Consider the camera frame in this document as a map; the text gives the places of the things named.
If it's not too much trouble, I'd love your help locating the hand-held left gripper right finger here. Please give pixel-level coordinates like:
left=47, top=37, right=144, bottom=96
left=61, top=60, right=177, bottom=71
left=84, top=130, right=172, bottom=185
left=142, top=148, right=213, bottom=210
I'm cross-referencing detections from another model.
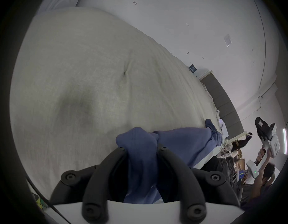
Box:
left=156, top=144, right=240, bottom=224

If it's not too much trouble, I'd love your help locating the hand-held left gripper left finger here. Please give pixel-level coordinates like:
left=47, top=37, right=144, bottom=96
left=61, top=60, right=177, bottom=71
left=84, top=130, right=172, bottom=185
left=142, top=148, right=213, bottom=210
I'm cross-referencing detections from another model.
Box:
left=49, top=147, right=130, bottom=223

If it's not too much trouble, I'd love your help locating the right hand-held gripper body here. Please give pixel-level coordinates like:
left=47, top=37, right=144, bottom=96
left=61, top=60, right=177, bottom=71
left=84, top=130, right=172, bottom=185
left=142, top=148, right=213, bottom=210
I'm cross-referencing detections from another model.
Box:
left=246, top=123, right=281, bottom=179

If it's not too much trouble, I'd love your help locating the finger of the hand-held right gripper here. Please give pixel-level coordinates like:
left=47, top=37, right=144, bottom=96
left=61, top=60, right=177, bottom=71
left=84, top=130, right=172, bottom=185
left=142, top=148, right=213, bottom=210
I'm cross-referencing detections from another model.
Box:
left=254, top=117, right=272, bottom=147

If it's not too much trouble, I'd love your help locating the dark blue shirt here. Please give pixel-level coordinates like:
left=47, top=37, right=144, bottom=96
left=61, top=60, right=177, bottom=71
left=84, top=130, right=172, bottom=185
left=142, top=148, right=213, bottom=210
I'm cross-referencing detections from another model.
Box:
left=116, top=119, right=223, bottom=204

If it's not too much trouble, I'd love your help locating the person's right forearm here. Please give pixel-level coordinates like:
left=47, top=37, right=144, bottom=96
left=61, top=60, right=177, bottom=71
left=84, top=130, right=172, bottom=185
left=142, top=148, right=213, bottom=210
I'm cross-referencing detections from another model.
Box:
left=253, top=161, right=269, bottom=187

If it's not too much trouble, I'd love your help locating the person's right hand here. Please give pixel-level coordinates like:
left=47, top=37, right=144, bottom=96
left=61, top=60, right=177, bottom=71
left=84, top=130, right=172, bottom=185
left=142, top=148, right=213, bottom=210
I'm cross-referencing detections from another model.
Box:
left=256, top=148, right=267, bottom=164

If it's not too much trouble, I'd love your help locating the grey padded headboard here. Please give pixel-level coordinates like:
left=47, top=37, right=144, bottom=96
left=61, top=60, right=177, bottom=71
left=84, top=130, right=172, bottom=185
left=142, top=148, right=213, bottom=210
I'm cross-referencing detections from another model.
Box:
left=200, top=72, right=244, bottom=140

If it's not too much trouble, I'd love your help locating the person's body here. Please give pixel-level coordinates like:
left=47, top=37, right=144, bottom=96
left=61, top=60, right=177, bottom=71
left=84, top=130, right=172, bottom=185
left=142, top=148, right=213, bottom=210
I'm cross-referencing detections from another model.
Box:
left=200, top=156, right=278, bottom=210

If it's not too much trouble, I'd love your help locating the bed with beige sheet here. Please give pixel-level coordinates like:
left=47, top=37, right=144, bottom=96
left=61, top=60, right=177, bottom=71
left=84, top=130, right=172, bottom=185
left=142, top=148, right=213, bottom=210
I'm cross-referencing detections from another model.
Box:
left=9, top=7, right=228, bottom=201

